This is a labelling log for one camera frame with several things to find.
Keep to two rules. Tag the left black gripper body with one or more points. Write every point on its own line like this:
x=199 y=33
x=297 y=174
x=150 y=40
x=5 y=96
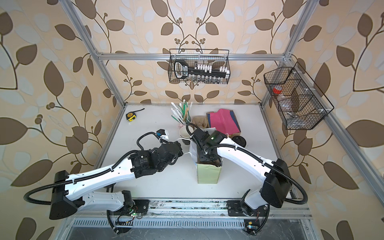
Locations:
x=179 y=152

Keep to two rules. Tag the back black wire basket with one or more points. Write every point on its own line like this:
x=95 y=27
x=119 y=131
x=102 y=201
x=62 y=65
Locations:
x=206 y=66

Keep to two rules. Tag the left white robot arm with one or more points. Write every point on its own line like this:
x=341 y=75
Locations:
x=72 y=193

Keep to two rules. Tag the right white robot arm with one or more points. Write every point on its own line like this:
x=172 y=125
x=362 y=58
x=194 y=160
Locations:
x=277 y=186

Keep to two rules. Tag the red capped plastic bottle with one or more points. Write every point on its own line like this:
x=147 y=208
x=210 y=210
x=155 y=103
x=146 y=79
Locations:
x=277 y=90

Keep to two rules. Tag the black tool in basket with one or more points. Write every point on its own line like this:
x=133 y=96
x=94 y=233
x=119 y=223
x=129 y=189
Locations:
x=181 y=69

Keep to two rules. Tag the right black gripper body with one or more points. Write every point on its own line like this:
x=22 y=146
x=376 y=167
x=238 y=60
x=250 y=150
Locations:
x=204 y=156

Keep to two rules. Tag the cardboard tray with napkins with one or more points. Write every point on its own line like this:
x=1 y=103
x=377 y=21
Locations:
x=224 y=121

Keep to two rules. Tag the stacked pulp carriers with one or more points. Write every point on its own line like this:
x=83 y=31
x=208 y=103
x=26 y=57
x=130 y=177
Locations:
x=200 y=121

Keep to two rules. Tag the pink cup with straws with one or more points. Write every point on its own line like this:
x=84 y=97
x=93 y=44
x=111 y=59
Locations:
x=181 y=112

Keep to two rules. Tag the yellow black tape measure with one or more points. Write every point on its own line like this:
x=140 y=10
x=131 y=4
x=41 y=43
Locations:
x=130 y=116

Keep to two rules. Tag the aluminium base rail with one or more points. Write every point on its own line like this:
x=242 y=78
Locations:
x=208 y=214

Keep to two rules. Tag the side black wire basket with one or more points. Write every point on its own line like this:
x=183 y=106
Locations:
x=302 y=104

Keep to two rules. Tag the black paper cups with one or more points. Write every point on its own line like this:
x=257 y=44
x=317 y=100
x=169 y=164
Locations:
x=184 y=134

